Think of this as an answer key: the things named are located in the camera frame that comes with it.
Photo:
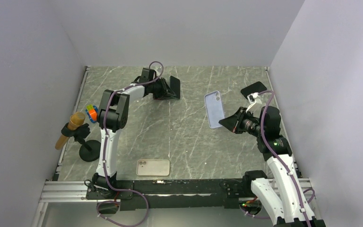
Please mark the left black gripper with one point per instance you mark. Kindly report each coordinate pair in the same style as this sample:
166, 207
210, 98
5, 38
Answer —
166, 93

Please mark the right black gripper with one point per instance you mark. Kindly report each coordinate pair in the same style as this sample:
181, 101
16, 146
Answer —
234, 122

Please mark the white phone case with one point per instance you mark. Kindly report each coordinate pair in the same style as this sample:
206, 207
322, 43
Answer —
153, 167

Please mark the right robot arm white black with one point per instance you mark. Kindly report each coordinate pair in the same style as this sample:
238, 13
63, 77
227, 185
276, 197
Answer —
288, 206

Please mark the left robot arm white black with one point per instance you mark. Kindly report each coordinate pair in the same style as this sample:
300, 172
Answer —
113, 113

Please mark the black phone at back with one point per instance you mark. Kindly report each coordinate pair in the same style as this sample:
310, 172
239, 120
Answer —
256, 87

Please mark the orange blue toy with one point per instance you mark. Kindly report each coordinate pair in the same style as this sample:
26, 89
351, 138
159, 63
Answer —
92, 113

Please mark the wooden mallet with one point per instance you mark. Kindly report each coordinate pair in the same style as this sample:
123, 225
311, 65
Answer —
72, 125

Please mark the black round stand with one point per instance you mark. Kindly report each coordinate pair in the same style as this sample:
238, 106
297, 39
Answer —
89, 150

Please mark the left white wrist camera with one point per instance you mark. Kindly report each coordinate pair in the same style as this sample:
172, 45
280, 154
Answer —
160, 68

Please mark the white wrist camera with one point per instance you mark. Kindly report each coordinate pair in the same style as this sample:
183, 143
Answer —
255, 102
160, 68

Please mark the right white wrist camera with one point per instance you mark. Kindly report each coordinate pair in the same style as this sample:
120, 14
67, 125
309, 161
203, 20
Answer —
255, 102

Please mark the black base frame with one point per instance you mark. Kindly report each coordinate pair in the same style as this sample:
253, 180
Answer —
140, 201

